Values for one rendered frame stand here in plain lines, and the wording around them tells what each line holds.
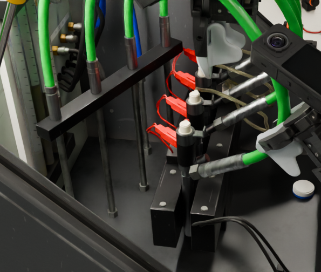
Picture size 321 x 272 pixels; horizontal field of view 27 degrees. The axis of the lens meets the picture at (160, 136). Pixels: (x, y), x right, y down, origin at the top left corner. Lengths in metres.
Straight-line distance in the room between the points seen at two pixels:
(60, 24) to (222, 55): 0.44
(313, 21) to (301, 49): 0.85
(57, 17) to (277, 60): 0.64
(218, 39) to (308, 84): 0.24
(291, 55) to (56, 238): 0.29
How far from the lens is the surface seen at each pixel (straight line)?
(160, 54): 1.17
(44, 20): 0.94
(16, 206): 0.66
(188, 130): 0.98
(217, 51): 0.88
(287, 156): 0.76
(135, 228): 1.23
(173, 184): 1.08
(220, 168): 0.86
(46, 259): 0.70
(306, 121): 0.68
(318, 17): 1.56
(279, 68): 0.67
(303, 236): 1.21
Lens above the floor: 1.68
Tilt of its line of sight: 36 degrees down
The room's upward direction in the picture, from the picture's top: 4 degrees counter-clockwise
